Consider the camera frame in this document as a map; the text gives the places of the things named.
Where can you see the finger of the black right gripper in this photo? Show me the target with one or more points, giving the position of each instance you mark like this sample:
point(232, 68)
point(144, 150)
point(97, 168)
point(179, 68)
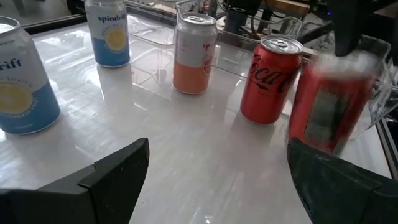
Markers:
point(395, 46)
point(348, 25)

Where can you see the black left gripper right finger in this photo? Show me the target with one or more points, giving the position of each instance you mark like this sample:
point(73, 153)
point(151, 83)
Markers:
point(342, 193)

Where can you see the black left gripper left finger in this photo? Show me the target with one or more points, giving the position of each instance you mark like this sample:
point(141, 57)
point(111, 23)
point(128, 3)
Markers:
point(109, 186)

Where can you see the red Coca-Cola can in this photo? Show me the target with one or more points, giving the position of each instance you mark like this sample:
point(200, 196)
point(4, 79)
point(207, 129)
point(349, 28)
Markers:
point(326, 109)
point(267, 87)

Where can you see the blue Spindrift soda can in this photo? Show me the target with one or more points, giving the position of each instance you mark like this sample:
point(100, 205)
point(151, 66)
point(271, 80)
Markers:
point(25, 77)

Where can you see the silver can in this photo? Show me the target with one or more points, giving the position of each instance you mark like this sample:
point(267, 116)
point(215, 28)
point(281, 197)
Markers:
point(107, 37)

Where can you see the orange Spindrift soda can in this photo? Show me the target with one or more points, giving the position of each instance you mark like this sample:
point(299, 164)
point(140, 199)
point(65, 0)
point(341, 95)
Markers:
point(192, 62)

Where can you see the clear plastic bin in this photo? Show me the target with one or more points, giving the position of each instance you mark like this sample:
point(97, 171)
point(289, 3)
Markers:
point(236, 59)
point(149, 31)
point(384, 93)

